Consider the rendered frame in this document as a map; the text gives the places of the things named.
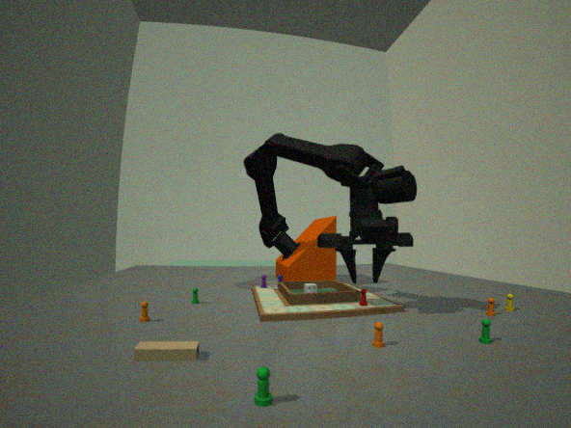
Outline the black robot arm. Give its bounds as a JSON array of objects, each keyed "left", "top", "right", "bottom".
[{"left": 243, "top": 133, "right": 417, "bottom": 258}]

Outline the yellow pawn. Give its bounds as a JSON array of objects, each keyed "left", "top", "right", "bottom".
[{"left": 505, "top": 294, "right": 514, "bottom": 311}]

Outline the white die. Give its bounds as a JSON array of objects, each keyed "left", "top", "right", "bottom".
[{"left": 304, "top": 283, "right": 316, "bottom": 294}]

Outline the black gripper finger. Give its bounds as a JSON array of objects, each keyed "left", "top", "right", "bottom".
[
  {"left": 335, "top": 249, "right": 356, "bottom": 283},
  {"left": 372, "top": 248, "right": 396, "bottom": 283}
]

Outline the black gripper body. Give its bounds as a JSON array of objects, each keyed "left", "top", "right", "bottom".
[{"left": 317, "top": 204, "right": 413, "bottom": 250}]

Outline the orange pawn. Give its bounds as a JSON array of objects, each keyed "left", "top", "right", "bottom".
[
  {"left": 486, "top": 298, "right": 496, "bottom": 316},
  {"left": 140, "top": 302, "right": 150, "bottom": 322},
  {"left": 372, "top": 322, "right": 384, "bottom": 348}
]

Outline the green pawn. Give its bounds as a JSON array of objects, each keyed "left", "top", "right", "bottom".
[
  {"left": 479, "top": 319, "right": 492, "bottom": 344},
  {"left": 255, "top": 366, "right": 272, "bottom": 407},
  {"left": 191, "top": 287, "right": 199, "bottom": 304}
]

